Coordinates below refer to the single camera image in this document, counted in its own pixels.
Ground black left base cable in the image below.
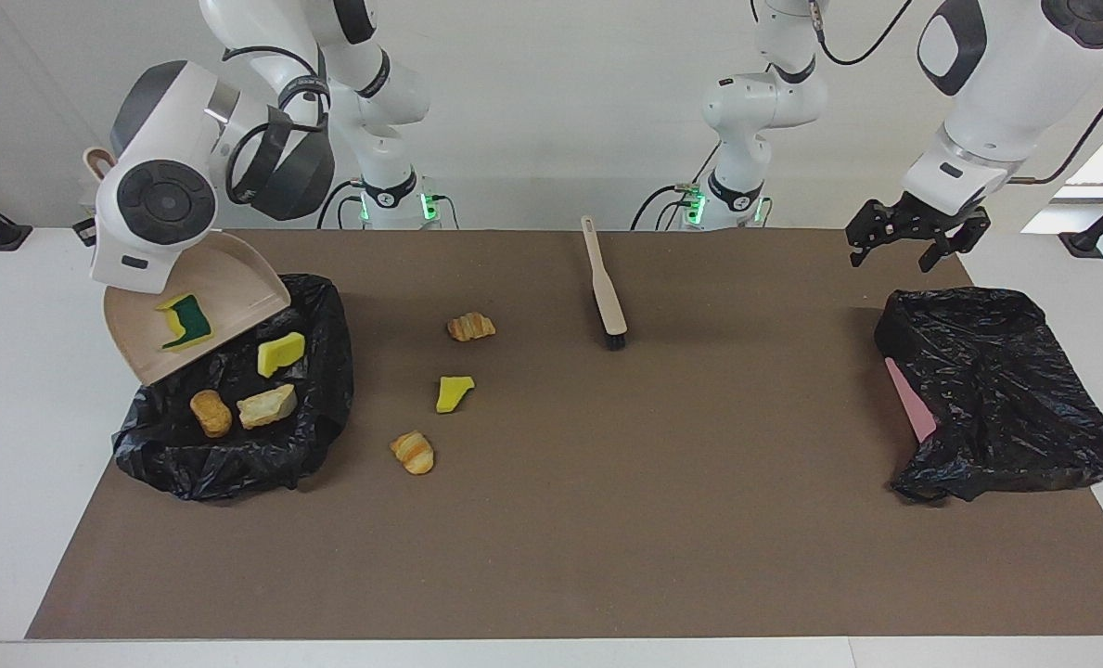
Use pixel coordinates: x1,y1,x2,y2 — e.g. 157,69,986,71
630,181,700,231

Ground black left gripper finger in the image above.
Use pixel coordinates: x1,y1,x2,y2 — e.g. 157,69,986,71
918,223,991,274
845,200,891,270

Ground black trash bag pink bin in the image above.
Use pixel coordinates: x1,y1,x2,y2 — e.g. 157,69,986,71
874,286,1103,505

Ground pink plastic bin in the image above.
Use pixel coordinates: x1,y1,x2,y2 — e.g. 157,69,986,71
885,357,938,443

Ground black base cable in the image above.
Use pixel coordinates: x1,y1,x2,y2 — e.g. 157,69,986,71
630,181,700,231
317,179,366,230

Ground black right base cable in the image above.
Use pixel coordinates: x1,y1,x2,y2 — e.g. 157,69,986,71
317,179,366,230

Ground brown table mat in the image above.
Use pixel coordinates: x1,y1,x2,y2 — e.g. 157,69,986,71
25,229,1103,641

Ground plain yellow sponge piece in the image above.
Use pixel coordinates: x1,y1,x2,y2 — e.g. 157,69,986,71
256,331,307,379

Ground toy croissant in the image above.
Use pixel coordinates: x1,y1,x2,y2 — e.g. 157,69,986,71
446,313,497,342
390,430,436,476

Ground brown toy bread roll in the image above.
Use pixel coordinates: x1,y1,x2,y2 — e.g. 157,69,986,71
189,390,234,439

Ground pale toy bread slice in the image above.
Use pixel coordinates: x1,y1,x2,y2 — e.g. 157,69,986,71
237,383,299,430

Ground yellow sponge wedge piece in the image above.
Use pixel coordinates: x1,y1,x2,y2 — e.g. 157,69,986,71
435,375,477,415

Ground yellow and green sponge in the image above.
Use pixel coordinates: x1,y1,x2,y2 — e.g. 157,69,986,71
155,292,214,352

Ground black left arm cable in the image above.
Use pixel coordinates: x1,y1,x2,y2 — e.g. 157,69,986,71
806,0,1103,185

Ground beige hand brush black bristles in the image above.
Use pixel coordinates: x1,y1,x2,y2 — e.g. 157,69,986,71
581,215,629,351

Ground beige plastic dustpan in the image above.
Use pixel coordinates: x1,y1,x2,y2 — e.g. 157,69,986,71
83,147,292,387

